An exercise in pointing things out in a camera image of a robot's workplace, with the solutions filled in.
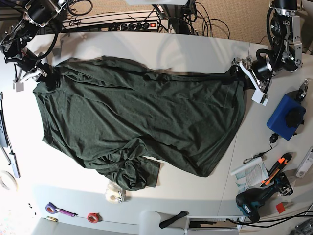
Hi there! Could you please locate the metal clip pulley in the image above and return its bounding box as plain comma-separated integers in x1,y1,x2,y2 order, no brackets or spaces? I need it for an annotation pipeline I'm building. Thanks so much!
295,79,309,102

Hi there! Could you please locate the grey usb hub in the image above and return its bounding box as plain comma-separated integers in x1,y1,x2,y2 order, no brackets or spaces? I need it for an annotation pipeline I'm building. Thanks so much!
9,152,20,178

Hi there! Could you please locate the blue box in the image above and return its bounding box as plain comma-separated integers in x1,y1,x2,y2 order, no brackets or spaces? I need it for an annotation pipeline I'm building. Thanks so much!
267,94,306,141

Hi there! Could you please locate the grey remote panel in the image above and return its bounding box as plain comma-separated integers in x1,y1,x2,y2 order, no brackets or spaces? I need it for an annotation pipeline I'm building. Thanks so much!
0,111,8,147

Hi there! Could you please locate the purple pen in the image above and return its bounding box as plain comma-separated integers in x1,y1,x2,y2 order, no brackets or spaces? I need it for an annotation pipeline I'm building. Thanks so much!
56,208,77,217

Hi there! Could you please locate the white masking tape roll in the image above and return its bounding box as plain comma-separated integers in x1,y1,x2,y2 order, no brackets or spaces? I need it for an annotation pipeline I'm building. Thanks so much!
0,171,18,192

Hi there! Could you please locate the black strap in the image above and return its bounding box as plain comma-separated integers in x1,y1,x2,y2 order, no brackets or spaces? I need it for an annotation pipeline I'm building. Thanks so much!
159,210,189,229

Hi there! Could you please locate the teal cordless drill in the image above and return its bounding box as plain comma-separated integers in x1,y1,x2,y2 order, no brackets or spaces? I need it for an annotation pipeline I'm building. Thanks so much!
235,172,293,223

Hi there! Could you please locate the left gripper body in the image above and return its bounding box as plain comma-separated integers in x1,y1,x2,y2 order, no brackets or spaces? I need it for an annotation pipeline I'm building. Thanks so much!
252,55,273,81

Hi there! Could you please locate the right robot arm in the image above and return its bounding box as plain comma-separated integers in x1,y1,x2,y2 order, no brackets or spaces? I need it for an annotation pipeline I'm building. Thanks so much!
0,0,69,92

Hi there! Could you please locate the red square sticker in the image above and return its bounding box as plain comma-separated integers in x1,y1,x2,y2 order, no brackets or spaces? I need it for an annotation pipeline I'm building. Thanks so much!
275,202,288,214

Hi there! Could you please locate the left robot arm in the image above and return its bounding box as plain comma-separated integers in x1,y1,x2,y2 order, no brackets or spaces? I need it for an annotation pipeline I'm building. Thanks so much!
225,0,303,105

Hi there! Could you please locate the silver carabiner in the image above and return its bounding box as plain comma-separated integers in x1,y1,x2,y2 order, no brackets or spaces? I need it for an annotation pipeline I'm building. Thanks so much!
243,152,264,164

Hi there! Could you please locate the purple tape roll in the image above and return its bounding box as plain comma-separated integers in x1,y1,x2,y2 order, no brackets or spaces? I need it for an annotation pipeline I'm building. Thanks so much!
45,202,58,214

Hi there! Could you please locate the black knob on box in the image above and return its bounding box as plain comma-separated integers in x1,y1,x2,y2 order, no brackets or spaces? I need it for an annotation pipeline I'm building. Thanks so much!
285,108,303,128

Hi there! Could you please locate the black power strip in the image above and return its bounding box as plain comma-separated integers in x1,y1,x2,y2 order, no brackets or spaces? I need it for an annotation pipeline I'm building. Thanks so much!
108,22,158,32

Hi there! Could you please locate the orange black utility knife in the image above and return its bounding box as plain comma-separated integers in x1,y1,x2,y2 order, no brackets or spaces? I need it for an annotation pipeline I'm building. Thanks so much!
260,153,292,187

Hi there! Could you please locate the white plastic tube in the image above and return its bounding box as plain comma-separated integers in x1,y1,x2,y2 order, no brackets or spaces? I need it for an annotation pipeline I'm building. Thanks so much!
139,211,161,235

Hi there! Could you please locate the red tape roll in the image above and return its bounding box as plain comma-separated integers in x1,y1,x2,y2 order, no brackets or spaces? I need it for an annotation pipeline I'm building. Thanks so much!
87,213,100,224

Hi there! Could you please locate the white paper booklet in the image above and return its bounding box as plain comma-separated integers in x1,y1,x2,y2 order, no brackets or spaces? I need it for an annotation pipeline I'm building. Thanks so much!
230,157,268,192

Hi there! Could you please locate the dark green t-shirt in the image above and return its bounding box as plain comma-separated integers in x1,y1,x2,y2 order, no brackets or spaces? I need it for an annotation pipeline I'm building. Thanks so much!
33,57,246,191

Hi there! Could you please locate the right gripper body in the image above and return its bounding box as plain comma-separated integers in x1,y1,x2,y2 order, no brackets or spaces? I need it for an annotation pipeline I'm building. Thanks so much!
14,53,46,76

